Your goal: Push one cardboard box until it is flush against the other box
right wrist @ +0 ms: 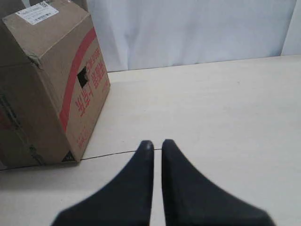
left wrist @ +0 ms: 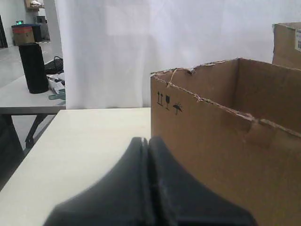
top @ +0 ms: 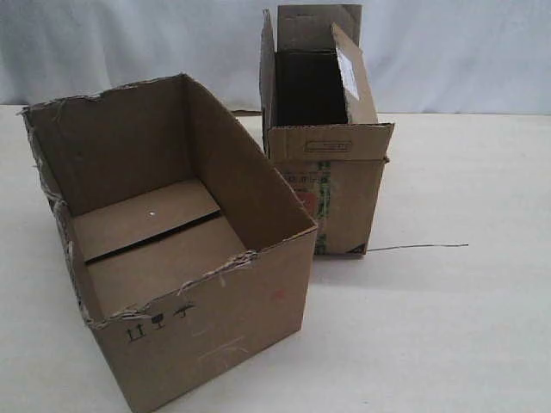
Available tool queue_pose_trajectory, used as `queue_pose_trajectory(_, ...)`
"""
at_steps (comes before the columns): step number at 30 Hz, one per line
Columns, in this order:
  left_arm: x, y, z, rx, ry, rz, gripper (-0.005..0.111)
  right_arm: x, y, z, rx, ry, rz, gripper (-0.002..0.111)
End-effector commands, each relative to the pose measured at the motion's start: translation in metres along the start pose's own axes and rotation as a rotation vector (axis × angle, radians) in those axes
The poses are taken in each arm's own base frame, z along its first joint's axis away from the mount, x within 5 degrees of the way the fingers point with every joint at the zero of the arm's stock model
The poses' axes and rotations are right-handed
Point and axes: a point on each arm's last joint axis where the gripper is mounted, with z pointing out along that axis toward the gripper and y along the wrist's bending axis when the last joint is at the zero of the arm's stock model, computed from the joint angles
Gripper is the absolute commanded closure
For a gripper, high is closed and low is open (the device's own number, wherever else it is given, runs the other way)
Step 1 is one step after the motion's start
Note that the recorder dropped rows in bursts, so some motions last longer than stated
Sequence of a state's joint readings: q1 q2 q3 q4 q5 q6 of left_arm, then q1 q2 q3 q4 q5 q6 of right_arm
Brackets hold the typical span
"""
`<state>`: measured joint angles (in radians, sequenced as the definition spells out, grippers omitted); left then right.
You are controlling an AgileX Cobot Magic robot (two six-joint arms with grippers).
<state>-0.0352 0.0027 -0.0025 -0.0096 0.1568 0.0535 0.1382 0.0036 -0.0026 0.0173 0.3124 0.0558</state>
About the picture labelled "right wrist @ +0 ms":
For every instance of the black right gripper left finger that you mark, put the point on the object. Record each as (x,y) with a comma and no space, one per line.
(125,201)

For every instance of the brown cardboard box red print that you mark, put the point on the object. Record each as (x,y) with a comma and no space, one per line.
(53,84)

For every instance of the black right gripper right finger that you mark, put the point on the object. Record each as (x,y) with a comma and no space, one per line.
(190,199)

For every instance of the white curtain backdrop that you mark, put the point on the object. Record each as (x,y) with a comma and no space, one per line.
(139,34)

